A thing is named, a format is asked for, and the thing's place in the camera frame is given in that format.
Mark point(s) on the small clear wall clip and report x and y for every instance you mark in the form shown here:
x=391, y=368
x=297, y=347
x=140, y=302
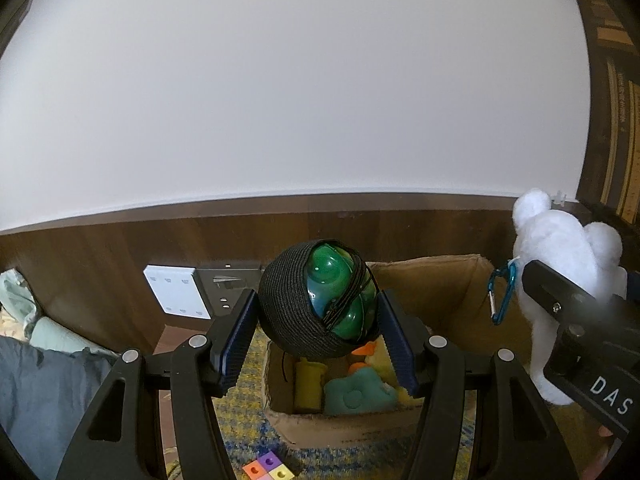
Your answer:
x=558, y=199

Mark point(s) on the grey wall socket panel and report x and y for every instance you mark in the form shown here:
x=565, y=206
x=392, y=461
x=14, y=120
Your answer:
x=222, y=285

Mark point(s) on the person's right hand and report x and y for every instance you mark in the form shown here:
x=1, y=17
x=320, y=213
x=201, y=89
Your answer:
x=602, y=447

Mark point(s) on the multicolour cube toy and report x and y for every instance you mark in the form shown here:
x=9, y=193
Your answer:
x=267, y=466

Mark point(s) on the pale green pillow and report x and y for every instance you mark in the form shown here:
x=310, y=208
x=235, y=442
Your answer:
x=20, y=300

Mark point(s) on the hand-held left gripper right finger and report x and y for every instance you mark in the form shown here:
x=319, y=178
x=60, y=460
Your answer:
x=400, y=347

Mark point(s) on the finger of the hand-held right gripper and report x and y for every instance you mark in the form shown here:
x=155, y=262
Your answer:
x=560, y=292
x=633, y=285

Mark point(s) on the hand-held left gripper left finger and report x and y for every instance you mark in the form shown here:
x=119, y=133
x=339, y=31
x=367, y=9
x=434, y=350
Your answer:
x=240, y=342

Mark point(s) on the white wall switch plate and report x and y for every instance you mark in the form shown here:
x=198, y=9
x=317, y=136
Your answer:
x=175, y=291

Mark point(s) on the framed wall poster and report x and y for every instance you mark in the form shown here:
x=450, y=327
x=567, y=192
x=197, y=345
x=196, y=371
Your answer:
x=615, y=110

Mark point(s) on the green ball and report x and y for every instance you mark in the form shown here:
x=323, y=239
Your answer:
x=290, y=305

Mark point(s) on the teal plush pillow toy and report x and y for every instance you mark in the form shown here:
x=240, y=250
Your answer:
x=355, y=396

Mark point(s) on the grey bed blanket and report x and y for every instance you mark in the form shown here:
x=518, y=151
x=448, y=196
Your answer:
x=45, y=395

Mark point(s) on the blue carabiner clip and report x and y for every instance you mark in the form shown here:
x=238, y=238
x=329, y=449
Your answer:
x=510, y=282

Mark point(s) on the yellow duck plush toy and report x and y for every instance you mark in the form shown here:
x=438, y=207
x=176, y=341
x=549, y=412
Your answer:
x=378, y=360

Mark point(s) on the white plush toy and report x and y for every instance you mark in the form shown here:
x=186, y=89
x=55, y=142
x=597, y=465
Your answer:
x=555, y=240

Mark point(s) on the brown cardboard box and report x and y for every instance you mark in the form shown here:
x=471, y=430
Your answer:
x=450, y=285

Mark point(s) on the yellow lidded cup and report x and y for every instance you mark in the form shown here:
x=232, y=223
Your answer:
x=310, y=385

